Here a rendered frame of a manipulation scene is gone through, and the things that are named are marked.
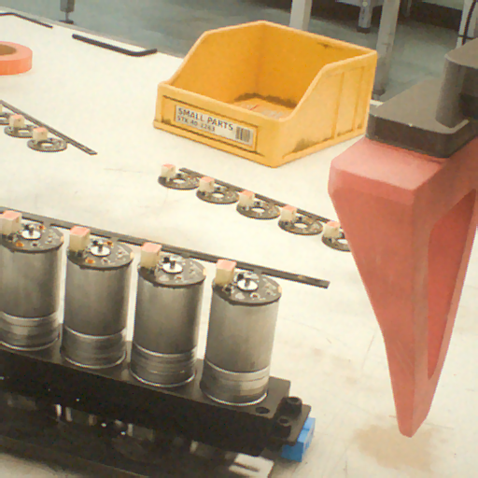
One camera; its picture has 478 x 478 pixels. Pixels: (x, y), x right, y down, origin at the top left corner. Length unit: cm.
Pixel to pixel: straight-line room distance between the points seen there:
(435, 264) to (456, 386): 21
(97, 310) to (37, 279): 3
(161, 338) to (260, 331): 4
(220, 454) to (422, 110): 18
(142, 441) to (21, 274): 8
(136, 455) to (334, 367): 12
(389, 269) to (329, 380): 24
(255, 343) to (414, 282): 16
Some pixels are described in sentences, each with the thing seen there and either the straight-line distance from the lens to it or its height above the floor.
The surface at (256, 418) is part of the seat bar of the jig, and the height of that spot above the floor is 77.
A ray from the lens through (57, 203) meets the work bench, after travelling 62.
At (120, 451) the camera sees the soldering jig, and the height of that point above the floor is 76.
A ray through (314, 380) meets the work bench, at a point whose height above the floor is 75.
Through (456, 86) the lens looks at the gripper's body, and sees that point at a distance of 22.
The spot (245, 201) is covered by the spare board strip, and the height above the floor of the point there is 75.
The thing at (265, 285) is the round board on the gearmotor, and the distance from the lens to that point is 40.
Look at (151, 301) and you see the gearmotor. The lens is 40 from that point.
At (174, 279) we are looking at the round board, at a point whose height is 81.
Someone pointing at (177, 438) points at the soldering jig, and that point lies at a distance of 41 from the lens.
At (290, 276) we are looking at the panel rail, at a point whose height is 81.
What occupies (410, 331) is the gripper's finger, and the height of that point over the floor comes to 87.
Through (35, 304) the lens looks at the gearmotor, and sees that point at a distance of 43.
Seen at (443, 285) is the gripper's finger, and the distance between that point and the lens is 28.
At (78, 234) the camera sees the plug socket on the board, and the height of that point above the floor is 82.
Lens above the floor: 98
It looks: 23 degrees down
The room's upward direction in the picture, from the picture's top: 7 degrees clockwise
